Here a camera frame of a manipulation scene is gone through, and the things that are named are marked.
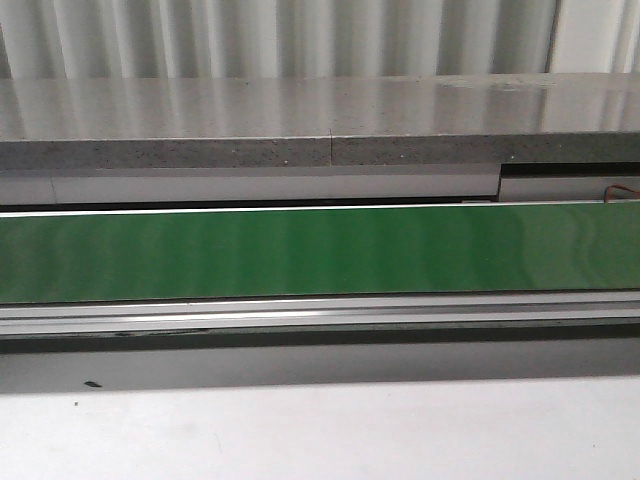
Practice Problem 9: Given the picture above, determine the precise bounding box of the grey stone countertop ledge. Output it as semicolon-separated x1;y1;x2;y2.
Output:
1;74;639;170

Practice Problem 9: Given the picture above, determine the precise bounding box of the red wire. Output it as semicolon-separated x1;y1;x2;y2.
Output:
600;185;640;205

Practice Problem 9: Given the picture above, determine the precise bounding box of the aluminium conveyor frame rail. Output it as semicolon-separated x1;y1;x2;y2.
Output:
1;291;639;338

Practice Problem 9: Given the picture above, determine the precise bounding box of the white corrugated curtain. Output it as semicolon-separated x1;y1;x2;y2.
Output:
1;1;639;79

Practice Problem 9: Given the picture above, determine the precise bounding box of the green conveyor belt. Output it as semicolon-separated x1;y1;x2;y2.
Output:
1;202;639;304

